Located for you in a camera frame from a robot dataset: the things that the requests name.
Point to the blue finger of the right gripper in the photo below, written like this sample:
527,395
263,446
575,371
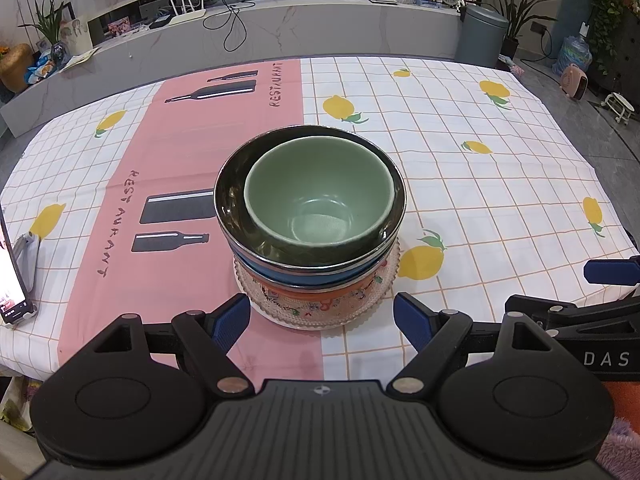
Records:
623,272

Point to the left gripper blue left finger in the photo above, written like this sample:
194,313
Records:
203,343

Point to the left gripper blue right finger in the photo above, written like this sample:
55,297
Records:
437,337

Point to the blue steel bowl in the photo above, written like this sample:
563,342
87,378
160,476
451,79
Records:
312,279

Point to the orange steel bowl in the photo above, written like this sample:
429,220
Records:
247,240

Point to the green ceramic bowl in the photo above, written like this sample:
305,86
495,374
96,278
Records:
319,192

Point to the pink restaurant placemat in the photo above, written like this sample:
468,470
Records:
200,199

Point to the white small stool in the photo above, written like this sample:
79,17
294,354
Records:
621,108

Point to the pink small heater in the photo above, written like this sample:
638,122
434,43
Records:
574,82

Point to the smartphone on stand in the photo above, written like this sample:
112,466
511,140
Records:
18,277

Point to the blue water jug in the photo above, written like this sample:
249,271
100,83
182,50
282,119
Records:
574,51

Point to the grey round trash bin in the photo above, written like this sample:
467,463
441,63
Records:
481,36

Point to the potted green plant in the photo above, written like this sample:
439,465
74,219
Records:
518,14

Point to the large leafy plant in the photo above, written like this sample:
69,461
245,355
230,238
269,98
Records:
607,21

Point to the grey tv cabinet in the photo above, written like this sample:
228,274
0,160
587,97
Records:
259,30

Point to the white wifi router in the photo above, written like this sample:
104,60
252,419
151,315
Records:
189,10

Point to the woven brown basket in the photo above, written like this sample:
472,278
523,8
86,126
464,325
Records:
13,66

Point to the small plant in vase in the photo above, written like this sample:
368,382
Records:
48,22

